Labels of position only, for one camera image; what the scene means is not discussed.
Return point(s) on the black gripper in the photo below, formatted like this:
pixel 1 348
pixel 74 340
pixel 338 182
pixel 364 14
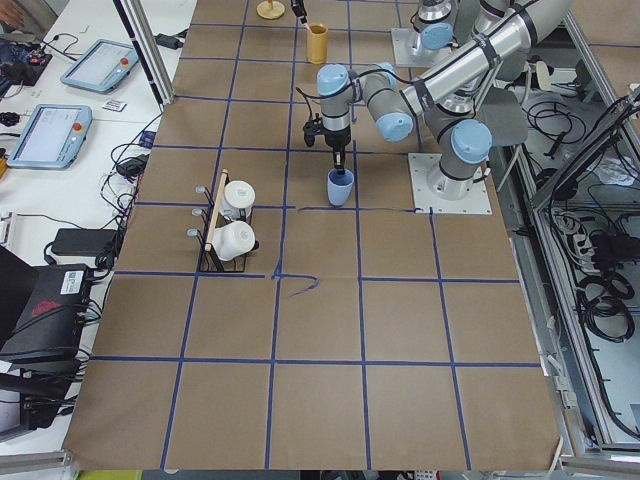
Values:
pixel 337 139
pixel 298 7

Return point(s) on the teach pendant near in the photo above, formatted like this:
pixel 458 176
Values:
pixel 52 137

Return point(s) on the light blue plastic cup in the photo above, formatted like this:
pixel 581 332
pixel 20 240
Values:
pixel 339 187

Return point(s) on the white mug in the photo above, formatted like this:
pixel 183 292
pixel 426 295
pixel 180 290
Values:
pixel 232 240
pixel 238 200

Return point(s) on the teach pendant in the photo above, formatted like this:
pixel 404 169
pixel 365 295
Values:
pixel 52 137
pixel 102 67

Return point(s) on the black laptop computer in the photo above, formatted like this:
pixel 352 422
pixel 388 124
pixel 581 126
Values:
pixel 42 318

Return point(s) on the bamboo cylinder holder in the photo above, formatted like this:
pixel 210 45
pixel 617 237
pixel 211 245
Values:
pixel 317 43

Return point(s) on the black wire mug rack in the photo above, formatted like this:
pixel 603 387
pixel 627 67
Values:
pixel 212 219

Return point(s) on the grey office chair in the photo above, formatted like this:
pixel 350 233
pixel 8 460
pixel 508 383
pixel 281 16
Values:
pixel 503 116

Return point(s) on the white mug far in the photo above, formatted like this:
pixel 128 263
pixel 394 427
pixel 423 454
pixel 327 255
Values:
pixel 238 200

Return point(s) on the wooden mug tree stand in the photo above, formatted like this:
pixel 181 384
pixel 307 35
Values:
pixel 270 9

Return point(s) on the black power adapter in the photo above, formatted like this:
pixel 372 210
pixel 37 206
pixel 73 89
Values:
pixel 170 42

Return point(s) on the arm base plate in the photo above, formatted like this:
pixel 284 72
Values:
pixel 418 49
pixel 433 192

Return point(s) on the aluminium frame post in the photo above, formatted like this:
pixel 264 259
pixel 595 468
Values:
pixel 135 22

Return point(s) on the white mug near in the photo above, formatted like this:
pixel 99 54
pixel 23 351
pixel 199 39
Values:
pixel 232 240

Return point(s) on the teach pendant far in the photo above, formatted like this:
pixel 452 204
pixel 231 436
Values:
pixel 102 67

